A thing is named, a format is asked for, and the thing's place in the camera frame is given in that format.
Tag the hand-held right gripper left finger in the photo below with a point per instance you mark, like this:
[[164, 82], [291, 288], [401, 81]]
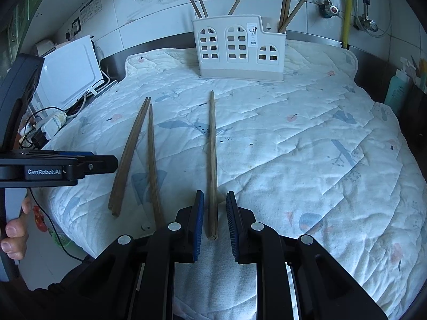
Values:
[[198, 221]]

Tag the teal bottle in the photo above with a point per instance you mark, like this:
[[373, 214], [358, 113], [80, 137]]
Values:
[[397, 88]]

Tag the wall socket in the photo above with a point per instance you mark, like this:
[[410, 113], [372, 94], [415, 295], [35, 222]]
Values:
[[77, 24]]

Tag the white plastic chopstick holder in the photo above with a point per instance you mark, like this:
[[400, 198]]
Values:
[[233, 50]]

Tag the white rounded container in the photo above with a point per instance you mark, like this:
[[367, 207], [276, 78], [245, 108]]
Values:
[[45, 47]]

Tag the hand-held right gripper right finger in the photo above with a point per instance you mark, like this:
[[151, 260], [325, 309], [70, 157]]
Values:
[[232, 221]]

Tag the dark utensil holder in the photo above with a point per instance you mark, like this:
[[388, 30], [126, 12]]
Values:
[[418, 106]]

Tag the black power adapter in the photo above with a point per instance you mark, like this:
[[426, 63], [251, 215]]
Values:
[[40, 138]]

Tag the person's dark clothing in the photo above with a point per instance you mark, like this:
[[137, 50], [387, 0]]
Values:
[[66, 286]]

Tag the white wall cabinet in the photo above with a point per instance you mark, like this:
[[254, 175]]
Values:
[[30, 0]]

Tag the white appliance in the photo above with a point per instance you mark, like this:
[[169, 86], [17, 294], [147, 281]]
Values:
[[70, 70]]

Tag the white quilted mat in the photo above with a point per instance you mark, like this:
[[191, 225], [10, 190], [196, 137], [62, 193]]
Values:
[[283, 146]]

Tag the metal valve with red knob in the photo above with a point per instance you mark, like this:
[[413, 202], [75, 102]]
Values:
[[328, 10]]

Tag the person's left hand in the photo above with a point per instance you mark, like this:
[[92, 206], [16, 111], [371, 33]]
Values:
[[15, 236]]

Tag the printed wall label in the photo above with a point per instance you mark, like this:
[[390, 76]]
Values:
[[90, 9]]

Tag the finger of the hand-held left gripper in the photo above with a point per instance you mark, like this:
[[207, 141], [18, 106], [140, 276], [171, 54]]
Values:
[[98, 166], [78, 153]]

